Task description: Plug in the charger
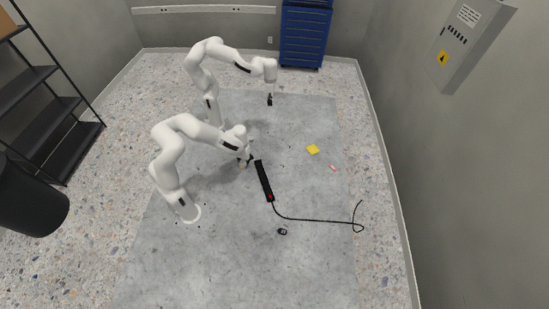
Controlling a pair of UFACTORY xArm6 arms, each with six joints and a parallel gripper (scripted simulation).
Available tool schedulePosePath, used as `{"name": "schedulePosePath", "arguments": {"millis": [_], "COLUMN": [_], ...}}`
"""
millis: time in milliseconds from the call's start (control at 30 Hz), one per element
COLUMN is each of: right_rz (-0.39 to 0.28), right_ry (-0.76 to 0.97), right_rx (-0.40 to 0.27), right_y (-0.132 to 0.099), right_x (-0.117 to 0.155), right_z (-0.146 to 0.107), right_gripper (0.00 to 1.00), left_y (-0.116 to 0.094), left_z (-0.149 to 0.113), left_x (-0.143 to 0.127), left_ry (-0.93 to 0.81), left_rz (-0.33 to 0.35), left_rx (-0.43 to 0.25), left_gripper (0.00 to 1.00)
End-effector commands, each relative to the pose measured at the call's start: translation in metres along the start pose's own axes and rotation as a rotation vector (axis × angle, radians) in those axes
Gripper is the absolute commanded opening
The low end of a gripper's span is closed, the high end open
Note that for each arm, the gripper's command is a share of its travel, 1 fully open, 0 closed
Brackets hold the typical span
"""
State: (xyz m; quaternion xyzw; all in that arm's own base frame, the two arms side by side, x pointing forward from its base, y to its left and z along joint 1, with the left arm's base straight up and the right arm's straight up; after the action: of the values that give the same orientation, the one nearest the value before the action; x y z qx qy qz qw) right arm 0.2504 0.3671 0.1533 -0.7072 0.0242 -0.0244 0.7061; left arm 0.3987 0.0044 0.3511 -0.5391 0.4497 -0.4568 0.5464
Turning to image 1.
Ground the white plug-in charger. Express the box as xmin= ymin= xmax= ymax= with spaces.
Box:
xmin=239 ymin=159 xmax=247 ymax=170

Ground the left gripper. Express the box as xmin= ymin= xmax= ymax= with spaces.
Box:
xmin=265 ymin=82 xmax=275 ymax=106

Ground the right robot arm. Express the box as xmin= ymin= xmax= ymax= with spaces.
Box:
xmin=148 ymin=113 xmax=255 ymax=224

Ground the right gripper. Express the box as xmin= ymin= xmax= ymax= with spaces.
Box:
xmin=234 ymin=144 xmax=254 ymax=165

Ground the yellow flat block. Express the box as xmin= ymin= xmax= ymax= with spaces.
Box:
xmin=306 ymin=144 xmax=320 ymax=155

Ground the black power strip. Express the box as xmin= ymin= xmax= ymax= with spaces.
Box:
xmin=254 ymin=159 xmax=275 ymax=203

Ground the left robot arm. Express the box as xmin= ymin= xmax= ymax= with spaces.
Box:
xmin=184 ymin=36 xmax=284 ymax=130

